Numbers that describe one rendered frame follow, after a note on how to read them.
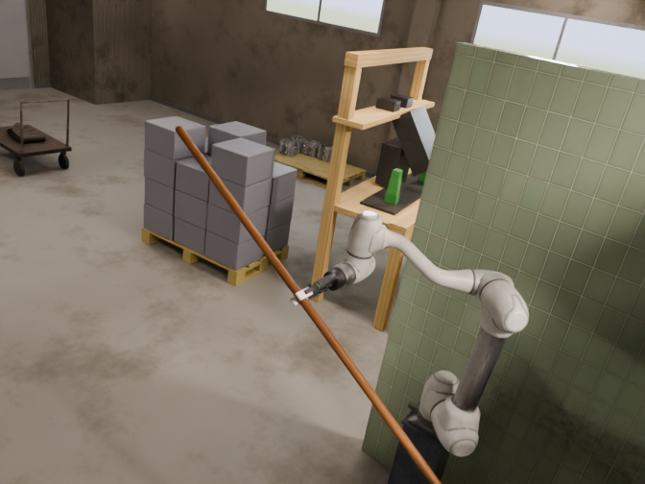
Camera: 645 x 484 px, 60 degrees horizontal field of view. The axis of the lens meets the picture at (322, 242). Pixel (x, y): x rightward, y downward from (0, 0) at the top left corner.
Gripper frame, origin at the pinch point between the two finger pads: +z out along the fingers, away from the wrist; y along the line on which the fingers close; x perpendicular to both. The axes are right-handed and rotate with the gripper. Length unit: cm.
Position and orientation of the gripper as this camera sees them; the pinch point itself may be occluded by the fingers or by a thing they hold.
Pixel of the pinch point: (300, 296)
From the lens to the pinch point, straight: 192.1
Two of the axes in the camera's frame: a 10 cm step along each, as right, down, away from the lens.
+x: -5.9, -7.7, 2.2
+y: -5.1, 5.8, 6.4
